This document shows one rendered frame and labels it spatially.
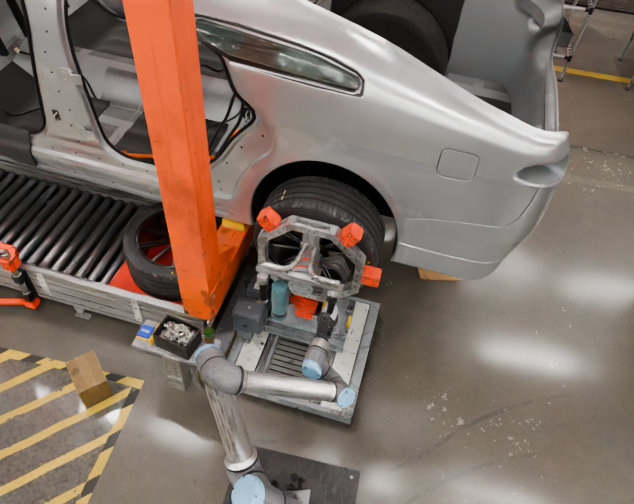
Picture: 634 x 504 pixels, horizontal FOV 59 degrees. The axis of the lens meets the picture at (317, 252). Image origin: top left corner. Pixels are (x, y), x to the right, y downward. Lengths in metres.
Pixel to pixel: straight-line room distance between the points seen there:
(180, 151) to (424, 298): 2.21
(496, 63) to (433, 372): 2.15
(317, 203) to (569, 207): 2.75
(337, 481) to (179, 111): 1.83
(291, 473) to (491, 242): 1.47
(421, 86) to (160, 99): 1.05
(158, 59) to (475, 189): 1.44
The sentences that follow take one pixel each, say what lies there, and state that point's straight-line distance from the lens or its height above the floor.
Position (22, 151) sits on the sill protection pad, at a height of 0.88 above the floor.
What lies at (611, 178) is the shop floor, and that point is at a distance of 5.40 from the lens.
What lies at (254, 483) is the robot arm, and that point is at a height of 0.62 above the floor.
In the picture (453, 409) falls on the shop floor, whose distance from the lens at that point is 3.47.
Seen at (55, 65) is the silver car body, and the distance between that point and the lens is 3.08.
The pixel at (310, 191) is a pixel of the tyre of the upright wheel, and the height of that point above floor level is 1.17.
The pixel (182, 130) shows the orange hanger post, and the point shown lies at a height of 1.75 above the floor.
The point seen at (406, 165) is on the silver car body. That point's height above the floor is 1.40.
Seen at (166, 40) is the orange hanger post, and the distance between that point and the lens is 1.92.
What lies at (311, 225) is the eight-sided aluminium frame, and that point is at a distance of 2.63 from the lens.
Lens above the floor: 3.00
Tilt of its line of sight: 49 degrees down
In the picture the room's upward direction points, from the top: 6 degrees clockwise
